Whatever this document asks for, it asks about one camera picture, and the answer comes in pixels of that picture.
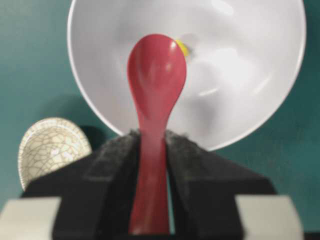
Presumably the red plastic spoon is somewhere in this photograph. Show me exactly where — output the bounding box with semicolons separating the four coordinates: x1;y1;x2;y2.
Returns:
127;34;187;235

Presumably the large white bowl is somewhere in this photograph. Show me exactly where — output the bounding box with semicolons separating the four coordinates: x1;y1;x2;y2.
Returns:
67;0;307;151

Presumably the yellow hexagonal prism block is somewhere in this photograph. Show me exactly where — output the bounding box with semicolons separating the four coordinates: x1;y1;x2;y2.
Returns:
175;39;190;57

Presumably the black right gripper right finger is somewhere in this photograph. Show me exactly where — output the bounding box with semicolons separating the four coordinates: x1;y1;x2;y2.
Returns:
165;130;277;240

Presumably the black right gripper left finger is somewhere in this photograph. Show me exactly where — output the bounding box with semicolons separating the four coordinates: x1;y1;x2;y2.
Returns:
21;128;144;240

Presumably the small crackle-glaze dish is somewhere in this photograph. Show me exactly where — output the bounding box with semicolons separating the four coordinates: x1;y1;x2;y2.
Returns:
17;117;92;190

